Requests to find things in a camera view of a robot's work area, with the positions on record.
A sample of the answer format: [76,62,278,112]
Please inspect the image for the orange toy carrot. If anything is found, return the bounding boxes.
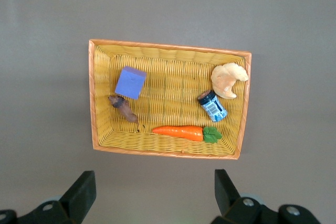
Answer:
[152,125,223,144]

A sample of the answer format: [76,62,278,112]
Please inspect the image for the toy croissant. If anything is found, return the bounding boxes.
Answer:
[211,62,249,100]

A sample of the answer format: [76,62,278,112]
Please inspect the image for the purple foam cube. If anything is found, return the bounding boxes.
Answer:
[114,66,147,101]

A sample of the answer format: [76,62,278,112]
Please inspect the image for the orange wicker basket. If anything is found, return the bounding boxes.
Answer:
[88,38,253,161]

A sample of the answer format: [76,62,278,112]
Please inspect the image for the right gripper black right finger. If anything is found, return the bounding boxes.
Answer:
[214,169,321,224]

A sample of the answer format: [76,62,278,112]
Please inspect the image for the small blue labelled bottle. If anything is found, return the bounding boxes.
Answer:
[197,90,228,123]

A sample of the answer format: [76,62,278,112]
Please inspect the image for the brown toy root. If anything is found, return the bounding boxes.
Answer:
[108,94,141,132]

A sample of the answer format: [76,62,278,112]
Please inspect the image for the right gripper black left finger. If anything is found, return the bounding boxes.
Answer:
[0,170,97,224]

